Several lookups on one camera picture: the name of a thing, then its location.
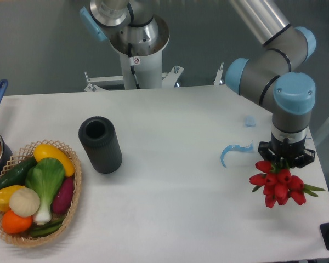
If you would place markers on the green bean pods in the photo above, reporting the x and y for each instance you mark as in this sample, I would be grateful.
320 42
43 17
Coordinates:
47 229

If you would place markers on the yellow bell pepper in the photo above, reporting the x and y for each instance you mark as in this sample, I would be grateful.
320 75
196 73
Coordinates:
5 195

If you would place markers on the curved blue tape strip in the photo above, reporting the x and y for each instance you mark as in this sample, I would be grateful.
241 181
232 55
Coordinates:
235 154

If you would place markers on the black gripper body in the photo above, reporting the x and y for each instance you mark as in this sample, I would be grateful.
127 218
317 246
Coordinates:
286 153

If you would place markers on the red tulip bouquet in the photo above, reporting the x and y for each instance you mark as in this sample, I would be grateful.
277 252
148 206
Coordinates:
278 184

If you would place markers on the dark grey ribbed vase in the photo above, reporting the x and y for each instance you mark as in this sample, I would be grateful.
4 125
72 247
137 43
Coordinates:
99 140

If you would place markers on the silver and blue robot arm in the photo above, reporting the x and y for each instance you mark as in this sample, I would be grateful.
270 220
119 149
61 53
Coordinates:
270 82

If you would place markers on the orange fruit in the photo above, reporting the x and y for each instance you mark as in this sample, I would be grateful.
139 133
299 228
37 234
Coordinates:
14 224

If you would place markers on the small blue tape piece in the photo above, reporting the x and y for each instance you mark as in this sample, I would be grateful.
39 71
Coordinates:
250 121

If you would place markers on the purple sweet potato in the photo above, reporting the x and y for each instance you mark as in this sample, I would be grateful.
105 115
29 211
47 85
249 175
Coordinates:
62 200

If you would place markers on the dark green cucumber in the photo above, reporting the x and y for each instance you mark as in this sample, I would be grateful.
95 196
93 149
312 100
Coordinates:
17 174

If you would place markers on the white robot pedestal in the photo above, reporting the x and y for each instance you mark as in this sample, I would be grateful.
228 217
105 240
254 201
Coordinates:
140 52

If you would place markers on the green bok choy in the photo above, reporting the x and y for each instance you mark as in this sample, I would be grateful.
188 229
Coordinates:
45 178

